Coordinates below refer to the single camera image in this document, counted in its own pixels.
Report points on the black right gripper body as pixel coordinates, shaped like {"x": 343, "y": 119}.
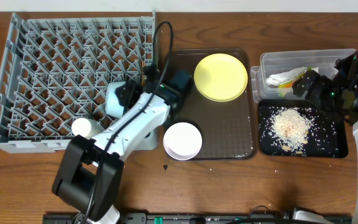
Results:
{"x": 330, "y": 98}

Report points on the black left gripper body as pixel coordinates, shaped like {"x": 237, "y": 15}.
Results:
{"x": 126, "y": 94}

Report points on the green snack wrapper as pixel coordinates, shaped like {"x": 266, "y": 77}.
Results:
{"x": 288, "y": 79}

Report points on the light blue bowl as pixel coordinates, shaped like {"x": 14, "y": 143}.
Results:
{"x": 112, "y": 106}

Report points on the pile of rice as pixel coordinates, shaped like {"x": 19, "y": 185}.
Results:
{"x": 291, "y": 127}

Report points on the white cup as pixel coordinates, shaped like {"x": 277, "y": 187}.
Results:
{"x": 86, "y": 127}

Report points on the white pink bowl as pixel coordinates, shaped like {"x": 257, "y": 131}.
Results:
{"x": 182, "y": 141}

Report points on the yellow round plate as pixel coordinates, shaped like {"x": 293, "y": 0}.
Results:
{"x": 220, "y": 77}

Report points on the white napkin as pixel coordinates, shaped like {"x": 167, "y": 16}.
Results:
{"x": 274, "y": 79}

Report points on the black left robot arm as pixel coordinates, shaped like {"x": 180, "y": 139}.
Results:
{"x": 90, "y": 172}

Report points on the clear plastic waste bin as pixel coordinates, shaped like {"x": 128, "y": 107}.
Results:
{"x": 289, "y": 63}

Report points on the black waste tray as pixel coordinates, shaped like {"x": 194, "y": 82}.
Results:
{"x": 322, "y": 137}

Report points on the grey plastic dish rack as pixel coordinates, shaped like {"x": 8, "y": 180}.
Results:
{"x": 54, "y": 71}

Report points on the dark brown serving tray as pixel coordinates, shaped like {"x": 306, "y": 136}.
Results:
{"x": 228, "y": 129}

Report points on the black rail at table edge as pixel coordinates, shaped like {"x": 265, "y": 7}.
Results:
{"x": 142, "y": 218}

